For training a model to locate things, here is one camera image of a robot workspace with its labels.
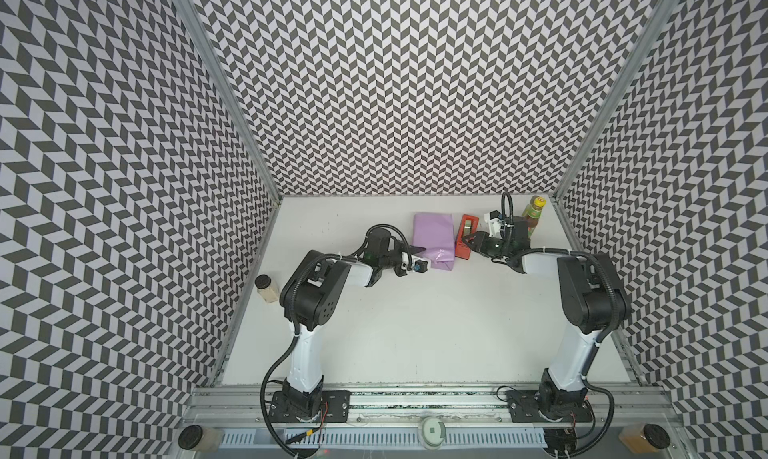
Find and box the left corner jar black lid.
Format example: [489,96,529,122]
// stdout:
[177,424,224,453]

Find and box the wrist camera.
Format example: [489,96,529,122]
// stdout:
[402,259,429,275]
[484,210,505,238]

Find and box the small jar black lid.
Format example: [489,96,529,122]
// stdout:
[254,274,280,303]

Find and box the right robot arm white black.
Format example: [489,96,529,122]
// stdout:
[458,218,631,422]

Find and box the corner jar black lid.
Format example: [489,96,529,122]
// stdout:
[618,423,671,454]
[177,424,224,453]

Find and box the right corner jar black lid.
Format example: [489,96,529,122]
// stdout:
[618,423,671,454]

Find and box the pink wrapping paper sheet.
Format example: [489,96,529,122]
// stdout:
[413,213,456,271]

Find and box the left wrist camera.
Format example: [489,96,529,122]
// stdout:
[402,259,429,275]

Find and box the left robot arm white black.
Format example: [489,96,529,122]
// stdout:
[277,224,429,418]

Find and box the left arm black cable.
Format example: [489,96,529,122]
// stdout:
[259,332,319,459]

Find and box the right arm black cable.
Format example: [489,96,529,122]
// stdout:
[563,338,617,459]

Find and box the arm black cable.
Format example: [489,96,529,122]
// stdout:
[259,332,319,459]
[563,338,617,459]

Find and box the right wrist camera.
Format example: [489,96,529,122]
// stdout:
[484,210,505,238]

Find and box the green sauce bottle yellow cap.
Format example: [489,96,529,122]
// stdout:
[522,196,547,237]

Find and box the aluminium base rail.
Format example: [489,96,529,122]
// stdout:
[181,383,682,428]

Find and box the red tape dispenser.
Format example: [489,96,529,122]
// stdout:
[455,214,479,260]

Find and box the round white button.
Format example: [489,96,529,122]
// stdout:
[418,417,447,450]

